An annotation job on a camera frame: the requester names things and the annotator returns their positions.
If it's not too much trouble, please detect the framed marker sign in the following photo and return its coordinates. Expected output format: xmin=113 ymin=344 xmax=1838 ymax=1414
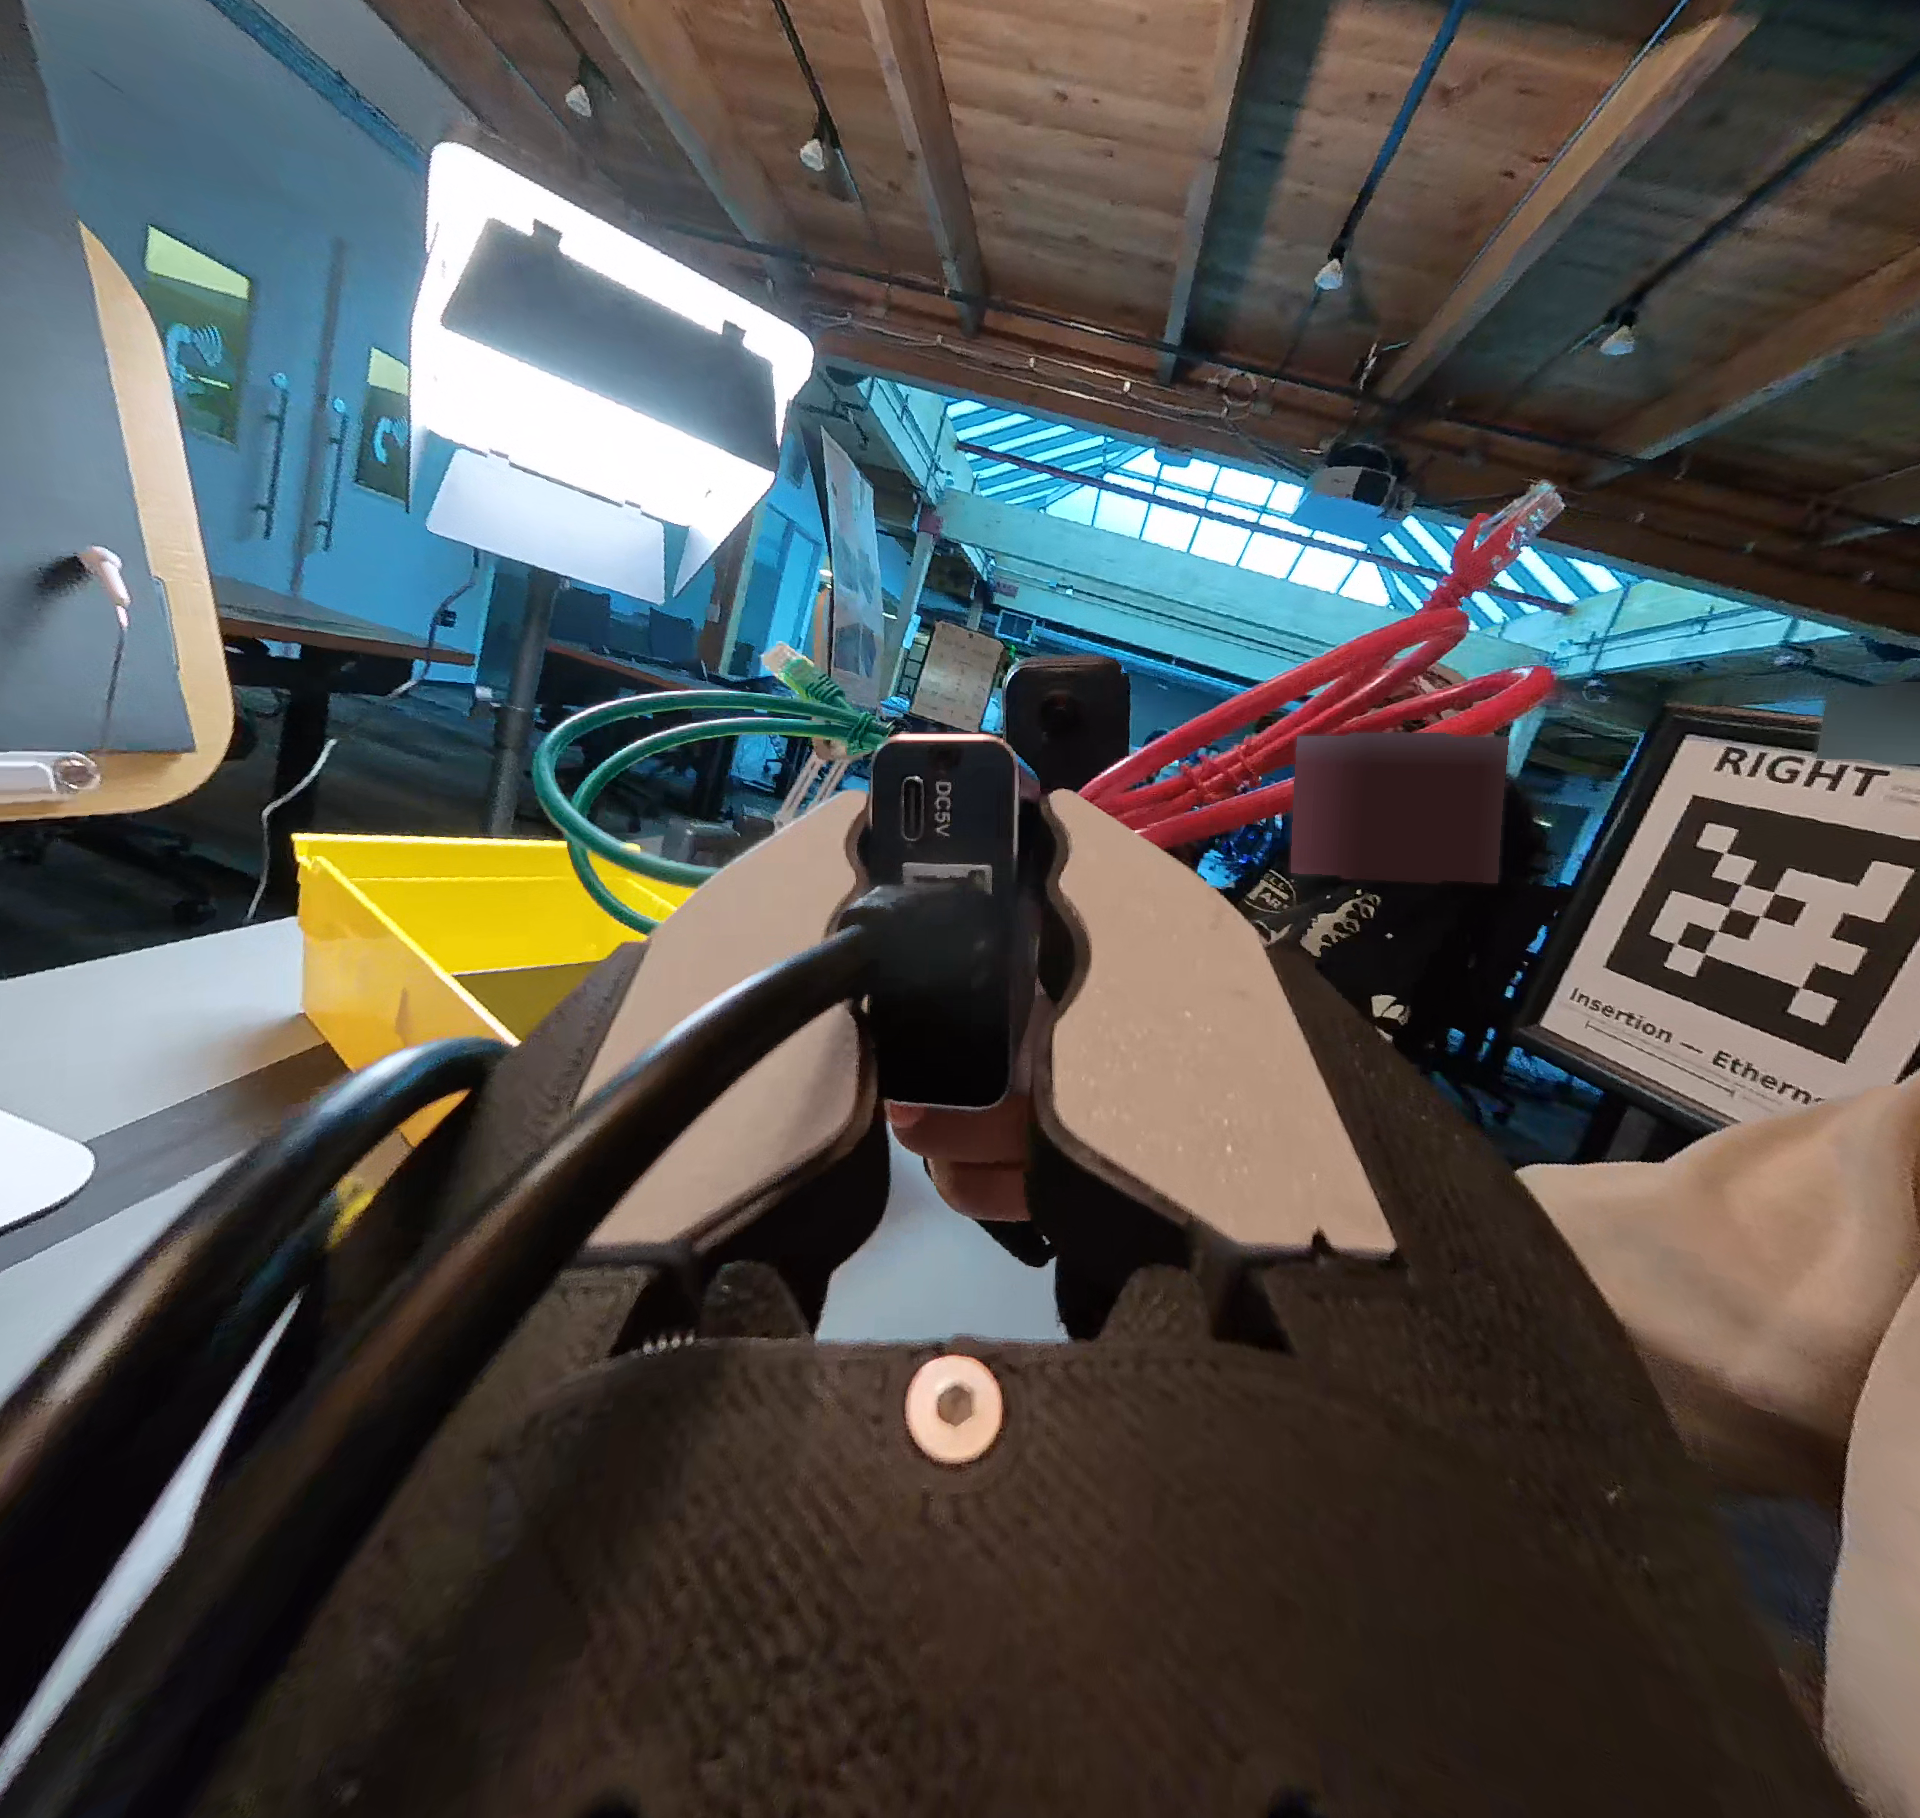
xmin=1504 ymin=708 xmax=1920 ymax=1142

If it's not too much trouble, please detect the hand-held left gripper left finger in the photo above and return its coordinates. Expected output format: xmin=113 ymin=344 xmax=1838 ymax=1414
xmin=567 ymin=796 xmax=893 ymax=1300

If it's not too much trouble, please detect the green wall picture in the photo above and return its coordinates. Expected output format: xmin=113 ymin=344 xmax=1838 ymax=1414
xmin=143 ymin=218 xmax=254 ymax=450
xmin=350 ymin=344 xmax=413 ymax=508

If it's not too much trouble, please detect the person's right forearm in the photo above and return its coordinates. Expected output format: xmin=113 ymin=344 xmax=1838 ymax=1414
xmin=1513 ymin=1073 xmax=1920 ymax=1818

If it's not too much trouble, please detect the ceiling projector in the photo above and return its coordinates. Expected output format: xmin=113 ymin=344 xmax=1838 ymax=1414
xmin=1300 ymin=439 xmax=1425 ymax=518

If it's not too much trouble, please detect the green ethernet cable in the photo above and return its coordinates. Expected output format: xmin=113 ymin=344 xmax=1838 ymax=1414
xmin=533 ymin=643 xmax=893 ymax=939

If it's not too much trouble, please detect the red ethernet cable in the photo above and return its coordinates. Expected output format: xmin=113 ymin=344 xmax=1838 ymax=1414
xmin=1082 ymin=487 xmax=1569 ymax=852

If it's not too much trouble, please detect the studio light panel on stand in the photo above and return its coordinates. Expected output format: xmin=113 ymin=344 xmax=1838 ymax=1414
xmin=409 ymin=137 xmax=819 ymax=838

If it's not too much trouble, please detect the whiteboard with notes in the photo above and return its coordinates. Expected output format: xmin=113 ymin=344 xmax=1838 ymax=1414
xmin=907 ymin=624 xmax=1008 ymax=740

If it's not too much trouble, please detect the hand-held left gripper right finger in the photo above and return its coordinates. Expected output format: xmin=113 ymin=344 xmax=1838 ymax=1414
xmin=1026 ymin=789 xmax=1404 ymax=1321

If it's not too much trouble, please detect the person's right hand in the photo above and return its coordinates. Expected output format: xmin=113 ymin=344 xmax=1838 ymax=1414
xmin=883 ymin=1101 xmax=1042 ymax=1222

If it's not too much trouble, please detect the black ethernet splitter box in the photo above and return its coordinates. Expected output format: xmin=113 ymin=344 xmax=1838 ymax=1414
xmin=866 ymin=740 xmax=1042 ymax=1113

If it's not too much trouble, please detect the wooden office desk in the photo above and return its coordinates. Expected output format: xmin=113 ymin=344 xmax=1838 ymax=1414
xmin=206 ymin=577 xmax=483 ymax=873

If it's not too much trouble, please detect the yellow plastic bin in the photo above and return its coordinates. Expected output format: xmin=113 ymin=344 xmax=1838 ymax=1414
xmin=294 ymin=826 xmax=706 ymax=1143

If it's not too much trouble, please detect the black ethernet cable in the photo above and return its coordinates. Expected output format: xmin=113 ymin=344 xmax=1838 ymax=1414
xmin=0 ymin=879 xmax=1008 ymax=1818

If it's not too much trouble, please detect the white earbud cable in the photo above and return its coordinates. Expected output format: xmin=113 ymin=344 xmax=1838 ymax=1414
xmin=32 ymin=543 xmax=143 ymax=755

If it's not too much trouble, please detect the white board stand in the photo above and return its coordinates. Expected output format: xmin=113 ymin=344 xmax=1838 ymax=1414
xmin=0 ymin=742 xmax=101 ymax=1235

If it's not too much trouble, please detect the poster board on easel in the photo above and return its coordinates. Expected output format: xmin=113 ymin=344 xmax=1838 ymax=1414
xmin=815 ymin=428 xmax=893 ymax=714

